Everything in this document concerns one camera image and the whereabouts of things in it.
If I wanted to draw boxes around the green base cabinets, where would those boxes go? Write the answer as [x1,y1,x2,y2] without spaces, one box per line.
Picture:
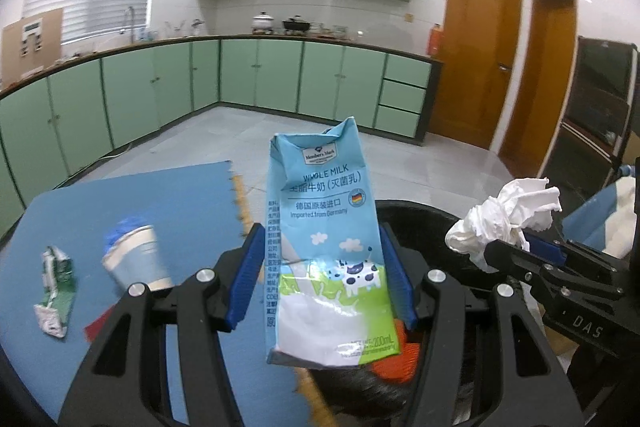
[0,34,445,243]

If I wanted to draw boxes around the crushed green white carton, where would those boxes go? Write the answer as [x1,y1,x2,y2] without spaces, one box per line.
[33,246,80,339]

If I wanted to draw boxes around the red plastic bag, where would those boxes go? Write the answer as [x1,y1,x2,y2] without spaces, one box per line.
[372,319,421,385]

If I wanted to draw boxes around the black lined trash bin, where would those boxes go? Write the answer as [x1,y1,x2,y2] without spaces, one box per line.
[305,199,551,427]

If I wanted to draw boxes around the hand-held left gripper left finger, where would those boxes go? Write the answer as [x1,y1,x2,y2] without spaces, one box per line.
[59,223,266,427]

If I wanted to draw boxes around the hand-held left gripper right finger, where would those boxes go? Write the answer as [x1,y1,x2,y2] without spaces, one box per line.
[378,223,586,427]

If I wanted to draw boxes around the red flat wrapper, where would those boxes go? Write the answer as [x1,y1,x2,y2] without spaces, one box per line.
[84,304,123,343]

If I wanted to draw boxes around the white tissue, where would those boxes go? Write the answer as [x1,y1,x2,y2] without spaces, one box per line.
[445,177,562,270]

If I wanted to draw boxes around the blue table mat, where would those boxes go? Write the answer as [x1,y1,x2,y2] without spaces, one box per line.
[0,161,321,427]

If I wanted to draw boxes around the black cabinet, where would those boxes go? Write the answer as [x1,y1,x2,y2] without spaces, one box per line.
[542,36,640,208]

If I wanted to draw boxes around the white device on cardboard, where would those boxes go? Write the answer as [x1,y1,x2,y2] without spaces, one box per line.
[20,21,46,58]

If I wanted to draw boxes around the blue milk carton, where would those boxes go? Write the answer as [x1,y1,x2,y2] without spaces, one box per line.
[265,117,403,368]

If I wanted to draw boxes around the wooden door with handle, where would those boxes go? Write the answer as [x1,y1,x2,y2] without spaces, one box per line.
[429,0,523,151]

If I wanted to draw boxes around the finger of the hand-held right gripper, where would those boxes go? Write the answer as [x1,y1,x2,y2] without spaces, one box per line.
[484,238,563,289]
[522,231,626,278]

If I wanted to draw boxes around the paper cup with blue lid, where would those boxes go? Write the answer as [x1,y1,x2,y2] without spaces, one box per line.
[101,216,173,290]

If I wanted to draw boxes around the wooden door frame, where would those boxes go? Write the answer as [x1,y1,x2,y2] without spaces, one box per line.
[497,0,578,178]

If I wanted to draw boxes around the blue cloth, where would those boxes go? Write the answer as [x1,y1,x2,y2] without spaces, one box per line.
[562,177,640,258]

